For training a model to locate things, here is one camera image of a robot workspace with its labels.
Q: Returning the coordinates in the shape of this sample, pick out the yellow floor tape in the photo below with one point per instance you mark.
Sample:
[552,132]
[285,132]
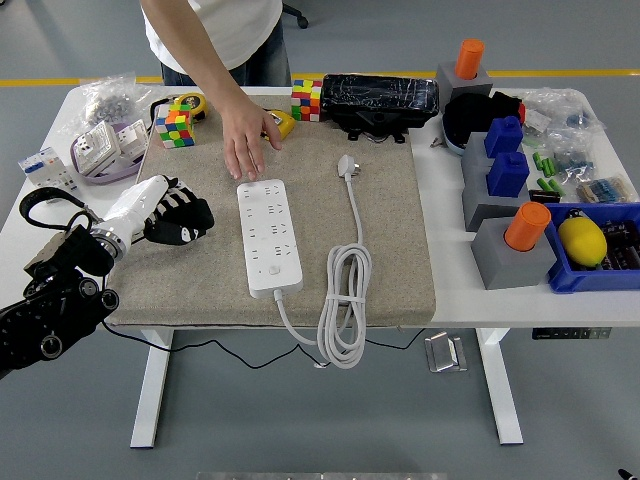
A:
[30,82]

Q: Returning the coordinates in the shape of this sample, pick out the blue plastic bin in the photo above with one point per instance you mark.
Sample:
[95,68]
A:
[575,282]

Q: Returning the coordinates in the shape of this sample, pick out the black office chair base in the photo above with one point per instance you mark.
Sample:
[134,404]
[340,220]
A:
[300,17]

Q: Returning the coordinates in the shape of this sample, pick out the black film-wrapped box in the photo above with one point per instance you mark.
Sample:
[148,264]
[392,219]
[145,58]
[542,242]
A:
[378,95]

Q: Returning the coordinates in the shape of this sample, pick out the yellow lemon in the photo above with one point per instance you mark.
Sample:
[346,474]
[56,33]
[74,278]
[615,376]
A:
[582,240]

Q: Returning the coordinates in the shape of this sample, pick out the green and orange puzzle cube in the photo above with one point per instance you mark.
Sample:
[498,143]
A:
[175,127]

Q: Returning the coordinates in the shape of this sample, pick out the grey stepped block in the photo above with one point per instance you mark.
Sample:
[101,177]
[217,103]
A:
[475,200]

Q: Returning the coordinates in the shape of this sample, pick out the grey-brown mat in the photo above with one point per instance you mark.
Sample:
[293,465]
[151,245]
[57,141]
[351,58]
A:
[390,225]

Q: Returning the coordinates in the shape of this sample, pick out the white power strip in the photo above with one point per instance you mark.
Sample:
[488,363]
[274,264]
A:
[270,240]

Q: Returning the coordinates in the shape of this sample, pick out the person's right hand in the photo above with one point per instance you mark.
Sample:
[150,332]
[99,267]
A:
[245,140]

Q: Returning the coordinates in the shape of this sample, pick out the clear bag of blue parts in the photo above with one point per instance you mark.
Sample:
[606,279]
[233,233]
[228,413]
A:
[572,157]

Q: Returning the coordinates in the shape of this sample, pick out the light blue bowl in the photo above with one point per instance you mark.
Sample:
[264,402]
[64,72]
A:
[450,142]

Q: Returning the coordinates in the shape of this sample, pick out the silver metal bracket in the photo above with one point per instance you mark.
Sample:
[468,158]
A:
[442,352]

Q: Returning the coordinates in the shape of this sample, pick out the black plastic bracket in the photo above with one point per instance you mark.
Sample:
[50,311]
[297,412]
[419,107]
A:
[375,125]

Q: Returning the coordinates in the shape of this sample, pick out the orange cylinder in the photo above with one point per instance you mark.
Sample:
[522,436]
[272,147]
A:
[469,59]
[526,226]

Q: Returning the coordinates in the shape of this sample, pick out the black plug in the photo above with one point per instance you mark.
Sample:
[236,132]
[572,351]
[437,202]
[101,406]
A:
[197,215]

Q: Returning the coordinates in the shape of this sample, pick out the small black component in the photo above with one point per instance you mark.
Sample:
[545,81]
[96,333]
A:
[542,196]

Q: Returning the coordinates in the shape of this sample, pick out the white wall socket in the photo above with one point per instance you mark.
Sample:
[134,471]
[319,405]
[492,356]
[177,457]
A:
[92,145]
[131,137]

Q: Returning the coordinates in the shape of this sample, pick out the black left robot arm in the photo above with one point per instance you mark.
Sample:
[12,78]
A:
[40,325]

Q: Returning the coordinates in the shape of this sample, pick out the clear bag of white parts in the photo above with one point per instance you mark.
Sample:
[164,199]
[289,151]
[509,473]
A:
[550,110]

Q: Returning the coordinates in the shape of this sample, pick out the white table leg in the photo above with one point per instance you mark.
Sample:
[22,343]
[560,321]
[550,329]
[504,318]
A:
[150,390]
[502,390]

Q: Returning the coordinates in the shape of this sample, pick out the tall multicolour puzzle cube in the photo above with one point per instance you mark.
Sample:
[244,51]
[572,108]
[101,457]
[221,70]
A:
[306,100]

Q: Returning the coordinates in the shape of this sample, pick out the white and blue circuit breaker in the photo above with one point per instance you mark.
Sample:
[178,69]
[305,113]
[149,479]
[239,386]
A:
[42,167]

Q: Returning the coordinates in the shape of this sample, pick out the clear bag of screws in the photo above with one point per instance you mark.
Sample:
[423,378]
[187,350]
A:
[107,102]

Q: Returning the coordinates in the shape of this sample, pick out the blue block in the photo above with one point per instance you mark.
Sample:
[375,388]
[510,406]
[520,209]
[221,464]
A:
[502,136]
[507,173]

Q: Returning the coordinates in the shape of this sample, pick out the black-white right robot hand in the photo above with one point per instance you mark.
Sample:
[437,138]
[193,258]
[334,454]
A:
[625,476]

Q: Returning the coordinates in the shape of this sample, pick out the yellow and black tape measure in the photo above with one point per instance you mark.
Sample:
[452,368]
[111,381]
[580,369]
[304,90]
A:
[195,104]

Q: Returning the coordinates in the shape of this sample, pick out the black capacitors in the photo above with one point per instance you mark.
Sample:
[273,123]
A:
[622,250]

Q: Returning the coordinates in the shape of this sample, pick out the black table control panel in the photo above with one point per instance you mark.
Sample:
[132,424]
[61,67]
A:
[570,333]

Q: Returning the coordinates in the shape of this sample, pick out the purple tray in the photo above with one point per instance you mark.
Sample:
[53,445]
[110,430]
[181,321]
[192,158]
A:
[107,178]

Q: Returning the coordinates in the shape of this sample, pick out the person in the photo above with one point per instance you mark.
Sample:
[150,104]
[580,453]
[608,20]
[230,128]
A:
[250,30]

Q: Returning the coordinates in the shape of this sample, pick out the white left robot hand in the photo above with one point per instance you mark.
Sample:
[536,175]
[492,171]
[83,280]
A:
[137,202]

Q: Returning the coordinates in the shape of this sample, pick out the black cloth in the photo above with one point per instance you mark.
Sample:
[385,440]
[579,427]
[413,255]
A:
[470,115]

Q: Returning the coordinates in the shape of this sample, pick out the clear bag of resistors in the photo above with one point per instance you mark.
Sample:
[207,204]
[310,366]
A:
[605,190]

